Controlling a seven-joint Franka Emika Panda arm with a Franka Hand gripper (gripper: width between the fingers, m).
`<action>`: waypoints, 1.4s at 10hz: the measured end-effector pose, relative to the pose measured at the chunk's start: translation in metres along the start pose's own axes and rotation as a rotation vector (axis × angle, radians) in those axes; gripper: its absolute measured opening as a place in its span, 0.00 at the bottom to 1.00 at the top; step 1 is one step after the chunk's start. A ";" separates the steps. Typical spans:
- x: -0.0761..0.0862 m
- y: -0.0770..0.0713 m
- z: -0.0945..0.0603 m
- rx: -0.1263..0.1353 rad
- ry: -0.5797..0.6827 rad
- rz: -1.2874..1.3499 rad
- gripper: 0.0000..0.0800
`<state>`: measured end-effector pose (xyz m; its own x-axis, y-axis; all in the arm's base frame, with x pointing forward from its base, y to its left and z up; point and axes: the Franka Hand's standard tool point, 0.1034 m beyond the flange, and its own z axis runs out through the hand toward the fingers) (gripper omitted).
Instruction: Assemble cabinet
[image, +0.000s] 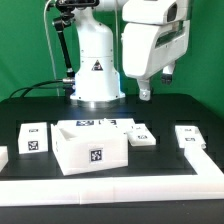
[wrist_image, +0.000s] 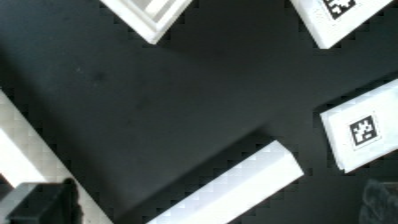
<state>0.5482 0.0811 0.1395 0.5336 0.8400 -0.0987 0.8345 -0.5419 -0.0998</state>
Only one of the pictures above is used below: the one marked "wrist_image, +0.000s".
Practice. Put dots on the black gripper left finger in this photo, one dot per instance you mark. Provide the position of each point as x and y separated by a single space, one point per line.
41 203

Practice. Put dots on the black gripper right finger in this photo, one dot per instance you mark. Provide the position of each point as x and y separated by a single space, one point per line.
379 208

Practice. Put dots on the white cabinet box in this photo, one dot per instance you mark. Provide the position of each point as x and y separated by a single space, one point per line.
150 15

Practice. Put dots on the white front boundary rail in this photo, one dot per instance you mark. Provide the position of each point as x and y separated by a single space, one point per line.
29 161

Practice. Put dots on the white boundary rail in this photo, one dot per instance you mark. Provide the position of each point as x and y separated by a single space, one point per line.
238 189
29 161

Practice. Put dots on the white right boundary rail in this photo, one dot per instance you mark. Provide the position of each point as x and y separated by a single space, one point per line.
238 189

